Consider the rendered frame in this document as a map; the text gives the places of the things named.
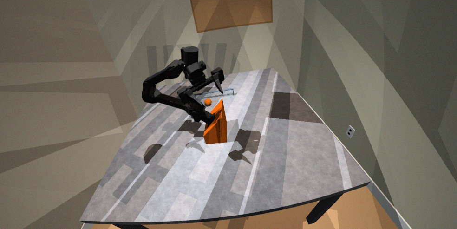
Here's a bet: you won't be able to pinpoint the brown ball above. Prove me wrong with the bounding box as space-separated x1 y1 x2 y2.
204 99 212 106

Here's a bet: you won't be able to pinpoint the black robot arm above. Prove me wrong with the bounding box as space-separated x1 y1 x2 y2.
142 46 215 127

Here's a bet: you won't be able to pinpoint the low clear corner walls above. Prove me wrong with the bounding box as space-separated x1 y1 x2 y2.
196 90 234 101

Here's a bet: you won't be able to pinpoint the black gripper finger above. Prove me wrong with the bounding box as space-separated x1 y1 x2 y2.
213 72 223 94
183 89 203 106

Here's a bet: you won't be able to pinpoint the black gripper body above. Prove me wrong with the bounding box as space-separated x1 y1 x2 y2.
177 67 225 104

